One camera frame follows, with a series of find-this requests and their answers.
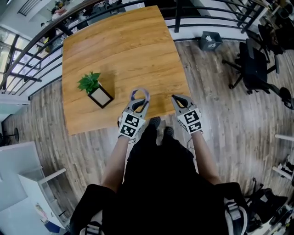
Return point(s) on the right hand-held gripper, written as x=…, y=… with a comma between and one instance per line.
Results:
x=191, y=121

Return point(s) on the person's left shoe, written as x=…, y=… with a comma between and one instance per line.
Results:
x=154, y=121

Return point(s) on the black mesh office chair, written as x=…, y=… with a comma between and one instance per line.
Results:
x=275, y=34

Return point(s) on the dark framed window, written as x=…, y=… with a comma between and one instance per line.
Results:
x=13, y=59

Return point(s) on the black reclined office chair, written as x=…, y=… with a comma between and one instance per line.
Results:
x=255, y=68

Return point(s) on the person's left forearm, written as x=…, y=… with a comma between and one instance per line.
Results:
x=116, y=163

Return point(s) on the person's right forearm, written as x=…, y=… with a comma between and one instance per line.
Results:
x=204, y=158

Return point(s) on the person's shoe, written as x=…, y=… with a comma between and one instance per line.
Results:
x=169, y=131
x=154, y=121

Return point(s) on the person's black clothing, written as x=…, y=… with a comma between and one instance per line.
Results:
x=165, y=183

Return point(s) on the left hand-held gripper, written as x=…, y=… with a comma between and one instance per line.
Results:
x=131, y=124

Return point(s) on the person's right shoe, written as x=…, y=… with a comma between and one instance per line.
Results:
x=169, y=131

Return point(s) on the green plant in framed planter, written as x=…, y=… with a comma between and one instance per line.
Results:
x=101, y=96

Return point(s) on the grey ring-shaped object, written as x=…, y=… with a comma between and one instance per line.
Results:
x=147, y=93

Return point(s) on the grey recycling bin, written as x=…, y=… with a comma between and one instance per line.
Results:
x=210, y=42

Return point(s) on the wooden table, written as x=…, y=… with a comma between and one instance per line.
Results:
x=176, y=16

